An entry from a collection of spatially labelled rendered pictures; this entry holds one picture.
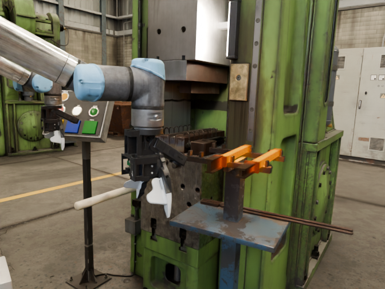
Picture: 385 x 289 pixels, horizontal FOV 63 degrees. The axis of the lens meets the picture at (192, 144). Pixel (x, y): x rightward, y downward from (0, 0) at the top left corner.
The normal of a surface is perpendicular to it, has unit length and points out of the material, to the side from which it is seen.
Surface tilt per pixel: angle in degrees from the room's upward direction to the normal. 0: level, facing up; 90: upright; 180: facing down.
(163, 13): 90
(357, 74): 90
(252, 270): 90
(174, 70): 90
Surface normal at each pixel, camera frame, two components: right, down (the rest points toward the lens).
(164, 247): -0.56, 0.12
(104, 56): 0.78, 0.13
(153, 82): 0.48, 0.17
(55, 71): 0.26, 0.53
